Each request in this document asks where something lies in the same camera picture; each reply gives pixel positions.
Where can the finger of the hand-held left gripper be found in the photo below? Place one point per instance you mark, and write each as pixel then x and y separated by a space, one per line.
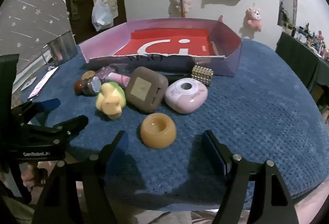
pixel 69 123
pixel 45 105

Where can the green and yellow toy figure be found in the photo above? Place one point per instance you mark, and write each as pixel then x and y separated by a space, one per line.
pixel 110 100

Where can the smartphone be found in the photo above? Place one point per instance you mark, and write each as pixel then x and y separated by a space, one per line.
pixel 42 82

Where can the pink and red cardboard box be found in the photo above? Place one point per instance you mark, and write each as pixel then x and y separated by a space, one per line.
pixel 169 44

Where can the metal cup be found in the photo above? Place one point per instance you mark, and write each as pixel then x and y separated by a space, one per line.
pixel 64 46

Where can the table with dark cloth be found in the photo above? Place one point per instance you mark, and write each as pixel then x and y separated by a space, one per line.
pixel 298 59

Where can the brown square case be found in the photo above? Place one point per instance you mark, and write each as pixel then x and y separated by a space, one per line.
pixel 144 90

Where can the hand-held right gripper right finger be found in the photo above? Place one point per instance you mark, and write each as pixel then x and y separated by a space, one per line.
pixel 216 152

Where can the person's left hand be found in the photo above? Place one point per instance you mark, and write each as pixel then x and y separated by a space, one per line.
pixel 29 175

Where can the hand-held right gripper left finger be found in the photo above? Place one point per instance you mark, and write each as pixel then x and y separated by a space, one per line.
pixel 120 142

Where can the blue textured mat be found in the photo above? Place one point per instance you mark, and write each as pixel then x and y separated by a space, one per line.
pixel 257 110

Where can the white plastic bag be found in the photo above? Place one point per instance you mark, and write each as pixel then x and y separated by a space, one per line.
pixel 102 15

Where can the purple bottle with pink cap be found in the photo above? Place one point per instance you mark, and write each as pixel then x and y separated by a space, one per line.
pixel 118 78

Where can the glitter bottle with brown cap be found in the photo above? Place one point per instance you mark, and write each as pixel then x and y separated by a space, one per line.
pixel 90 86

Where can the row of cosmetic bottles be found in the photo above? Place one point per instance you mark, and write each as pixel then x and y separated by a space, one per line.
pixel 311 36

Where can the pink pig plush toy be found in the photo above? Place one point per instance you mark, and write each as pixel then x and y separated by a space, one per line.
pixel 253 18

